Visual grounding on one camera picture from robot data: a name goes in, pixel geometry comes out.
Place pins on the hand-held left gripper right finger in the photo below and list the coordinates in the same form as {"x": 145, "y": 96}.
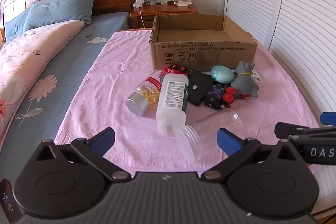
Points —
{"x": 228, "y": 141}

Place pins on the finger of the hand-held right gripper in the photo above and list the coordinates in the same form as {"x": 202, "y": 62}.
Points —
{"x": 296, "y": 130}
{"x": 329, "y": 118}

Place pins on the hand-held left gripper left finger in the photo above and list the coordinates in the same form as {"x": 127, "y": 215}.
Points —
{"x": 103, "y": 138}

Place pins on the clear plastic jar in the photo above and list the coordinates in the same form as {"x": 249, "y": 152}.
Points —
{"x": 194, "y": 140}

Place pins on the black toy block red wheels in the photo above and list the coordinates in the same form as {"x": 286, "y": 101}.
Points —
{"x": 214, "y": 96}

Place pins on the grey rubber toy figure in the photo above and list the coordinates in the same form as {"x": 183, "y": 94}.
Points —
{"x": 244, "y": 85}

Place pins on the capsule bottle with silver cap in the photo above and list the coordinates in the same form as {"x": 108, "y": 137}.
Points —
{"x": 148, "y": 92}

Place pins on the white plastic bottle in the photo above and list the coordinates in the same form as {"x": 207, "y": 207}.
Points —
{"x": 170, "y": 103}

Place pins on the red toy car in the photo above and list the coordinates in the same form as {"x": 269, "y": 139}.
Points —
{"x": 173, "y": 70}

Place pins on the cardboard box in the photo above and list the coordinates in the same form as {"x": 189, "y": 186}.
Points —
{"x": 199, "y": 53}

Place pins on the pink towel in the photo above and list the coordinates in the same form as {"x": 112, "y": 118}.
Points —
{"x": 110, "y": 82}

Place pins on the black rectangular case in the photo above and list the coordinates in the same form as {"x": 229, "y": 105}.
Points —
{"x": 197, "y": 90}

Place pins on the white label tag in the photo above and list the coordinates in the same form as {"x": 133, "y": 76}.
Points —
{"x": 256, "y": 77}

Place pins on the teal egg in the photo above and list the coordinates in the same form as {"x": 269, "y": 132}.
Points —
{"x": 221, "y": 74}

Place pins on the blue bed sheet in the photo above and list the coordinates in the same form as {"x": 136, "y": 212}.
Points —
{"x": 78, "y": 56}

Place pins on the pink floral duvet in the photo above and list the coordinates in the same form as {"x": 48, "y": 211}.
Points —
{"x": 26, "y": 56}

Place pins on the wooden table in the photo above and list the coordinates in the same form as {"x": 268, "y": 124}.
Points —
{"x": 136, "y": 29}

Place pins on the blue pillow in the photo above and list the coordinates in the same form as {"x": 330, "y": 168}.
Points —
{"x": 15, "y": 24}
{"x": 65, "y": 8}

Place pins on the white power strip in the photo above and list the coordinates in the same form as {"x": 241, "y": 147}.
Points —
{"x": 137, "y": 3}

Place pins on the wooden nightstand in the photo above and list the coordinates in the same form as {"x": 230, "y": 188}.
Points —
{"x": 162, "y": 10}

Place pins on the white remote control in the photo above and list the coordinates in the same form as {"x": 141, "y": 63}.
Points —
{"x": 182, "y": 4}

